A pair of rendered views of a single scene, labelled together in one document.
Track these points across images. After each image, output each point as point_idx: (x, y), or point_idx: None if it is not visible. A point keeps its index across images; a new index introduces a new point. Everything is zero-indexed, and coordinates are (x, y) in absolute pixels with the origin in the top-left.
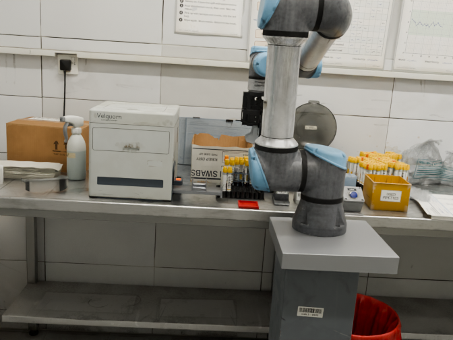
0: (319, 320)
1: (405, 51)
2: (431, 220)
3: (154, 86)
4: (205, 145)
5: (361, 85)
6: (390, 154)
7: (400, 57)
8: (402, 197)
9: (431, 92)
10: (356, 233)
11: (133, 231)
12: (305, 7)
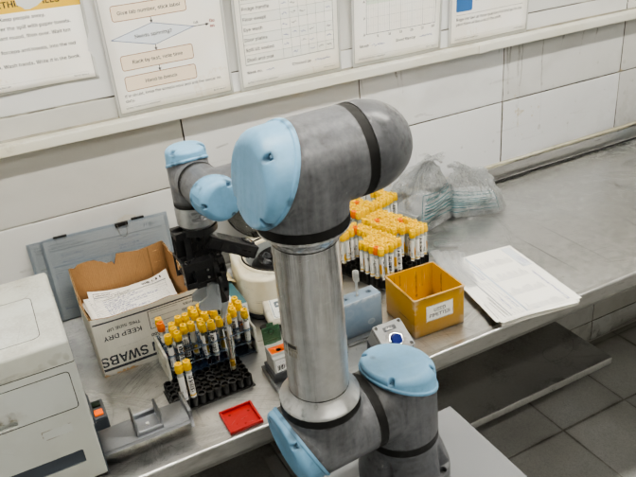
0: None
1: (366, 32)
2: (503, 329)
3: None
4: (94, 280)
5: (314, 101)
6: (382, 199)
7: (361, 43)
8: (455, 306)
9: (412, 82)
10: (465, 461)
11: None
12: (348, 176)
